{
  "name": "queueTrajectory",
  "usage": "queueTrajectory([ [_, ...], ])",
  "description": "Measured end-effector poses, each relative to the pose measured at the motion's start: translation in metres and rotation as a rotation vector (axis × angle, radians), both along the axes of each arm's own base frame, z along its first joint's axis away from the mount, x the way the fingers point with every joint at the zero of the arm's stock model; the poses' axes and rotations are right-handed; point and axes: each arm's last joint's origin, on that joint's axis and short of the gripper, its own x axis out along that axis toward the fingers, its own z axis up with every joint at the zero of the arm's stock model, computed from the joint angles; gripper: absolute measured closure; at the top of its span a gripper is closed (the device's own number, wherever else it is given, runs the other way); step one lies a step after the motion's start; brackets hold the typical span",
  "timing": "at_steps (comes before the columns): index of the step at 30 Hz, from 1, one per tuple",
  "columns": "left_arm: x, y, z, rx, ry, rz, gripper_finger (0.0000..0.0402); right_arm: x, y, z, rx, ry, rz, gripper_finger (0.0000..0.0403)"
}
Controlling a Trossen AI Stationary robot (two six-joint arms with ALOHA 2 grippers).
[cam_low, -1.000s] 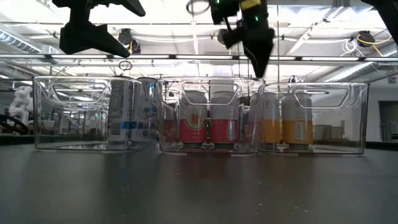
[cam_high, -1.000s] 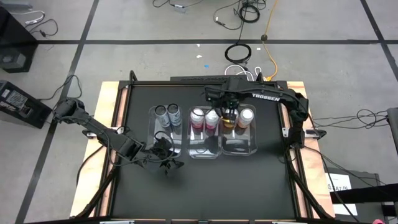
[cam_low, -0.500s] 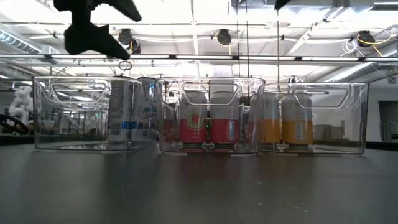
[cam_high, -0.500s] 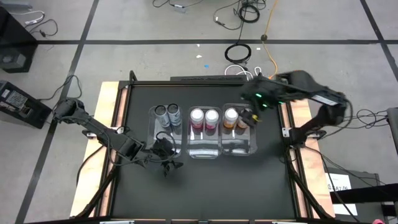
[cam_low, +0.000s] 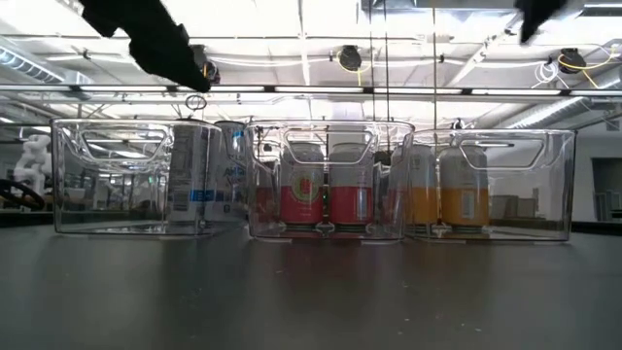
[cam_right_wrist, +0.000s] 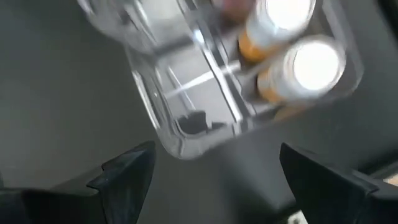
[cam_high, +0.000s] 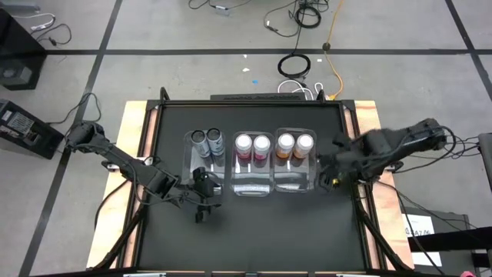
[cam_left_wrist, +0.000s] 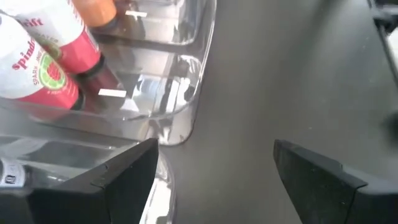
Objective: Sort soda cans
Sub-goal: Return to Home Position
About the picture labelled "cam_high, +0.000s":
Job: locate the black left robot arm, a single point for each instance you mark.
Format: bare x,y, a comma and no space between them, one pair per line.
123,165

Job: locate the white paper sheet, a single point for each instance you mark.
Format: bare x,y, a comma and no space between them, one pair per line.
421,225

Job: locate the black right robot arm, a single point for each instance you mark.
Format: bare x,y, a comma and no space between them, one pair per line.
396,144

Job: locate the grey post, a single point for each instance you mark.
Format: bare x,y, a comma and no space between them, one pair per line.
486,161

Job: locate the silver mounting bracket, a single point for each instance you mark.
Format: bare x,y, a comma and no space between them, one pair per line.
109,165

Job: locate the white-capped pink bottle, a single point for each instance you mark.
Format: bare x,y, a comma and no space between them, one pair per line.
244,146
261,147

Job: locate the black electronics box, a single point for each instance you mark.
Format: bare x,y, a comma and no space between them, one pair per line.
23,129

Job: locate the black cabinet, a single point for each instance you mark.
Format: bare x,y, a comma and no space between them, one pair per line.
17,57

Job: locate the pink object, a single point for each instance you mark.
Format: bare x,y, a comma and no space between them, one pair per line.
468,274

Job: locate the silver edge bracket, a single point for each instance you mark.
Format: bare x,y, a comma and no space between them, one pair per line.
357,275
144,274

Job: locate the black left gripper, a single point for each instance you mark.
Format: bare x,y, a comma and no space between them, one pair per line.
203,186

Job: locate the dark grey box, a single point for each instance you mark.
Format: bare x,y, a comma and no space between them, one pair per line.
453,221

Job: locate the wooden table board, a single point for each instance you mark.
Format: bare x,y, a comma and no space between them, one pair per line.
132,113

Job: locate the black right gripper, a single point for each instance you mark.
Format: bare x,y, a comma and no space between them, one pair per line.
342,159

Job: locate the clear plastic bin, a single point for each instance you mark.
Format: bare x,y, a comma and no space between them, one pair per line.
188,165
251,181
296,179

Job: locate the black ball stopper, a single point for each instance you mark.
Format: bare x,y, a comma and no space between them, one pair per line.
326,46

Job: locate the orange bottle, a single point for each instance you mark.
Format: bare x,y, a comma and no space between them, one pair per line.
304,146

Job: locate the black bar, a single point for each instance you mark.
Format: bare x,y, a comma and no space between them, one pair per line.
453,238

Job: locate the black table frame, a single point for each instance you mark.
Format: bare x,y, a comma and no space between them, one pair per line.
246,103

